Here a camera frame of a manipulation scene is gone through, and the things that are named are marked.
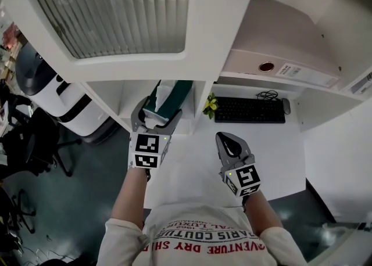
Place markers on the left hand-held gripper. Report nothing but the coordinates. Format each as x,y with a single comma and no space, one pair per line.
145,148

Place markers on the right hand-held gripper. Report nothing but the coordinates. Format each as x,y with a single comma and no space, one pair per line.
244,177

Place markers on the green box of tissues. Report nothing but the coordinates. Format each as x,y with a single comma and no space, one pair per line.
174,96

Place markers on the white desk with hutch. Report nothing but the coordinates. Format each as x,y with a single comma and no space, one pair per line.
221,12

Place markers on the person's right forearm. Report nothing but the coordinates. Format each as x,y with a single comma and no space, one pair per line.
261,215

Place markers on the person's left forearm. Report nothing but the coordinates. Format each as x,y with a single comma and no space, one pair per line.
129,198

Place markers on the black keyboard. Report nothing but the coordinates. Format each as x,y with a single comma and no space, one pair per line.
250,110

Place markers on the yellow flower plant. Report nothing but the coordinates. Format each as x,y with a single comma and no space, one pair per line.
210,104

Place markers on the grey computer mouse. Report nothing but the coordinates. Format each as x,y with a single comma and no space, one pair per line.
286,105

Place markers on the person's white printed shirt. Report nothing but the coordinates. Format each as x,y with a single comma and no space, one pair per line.
203,238

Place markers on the large white service robot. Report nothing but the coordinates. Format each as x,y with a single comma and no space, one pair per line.
58,90

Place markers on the grey lever arch binder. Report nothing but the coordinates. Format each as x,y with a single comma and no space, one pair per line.
276,47

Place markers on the frosted glass cabinet door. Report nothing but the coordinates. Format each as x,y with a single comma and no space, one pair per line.
110,9

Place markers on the black office chair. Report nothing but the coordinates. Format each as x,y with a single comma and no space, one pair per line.
35,140

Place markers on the grey book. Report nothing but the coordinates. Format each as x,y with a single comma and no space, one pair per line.
361,83

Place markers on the black frame chair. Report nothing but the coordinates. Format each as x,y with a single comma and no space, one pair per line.
17,209

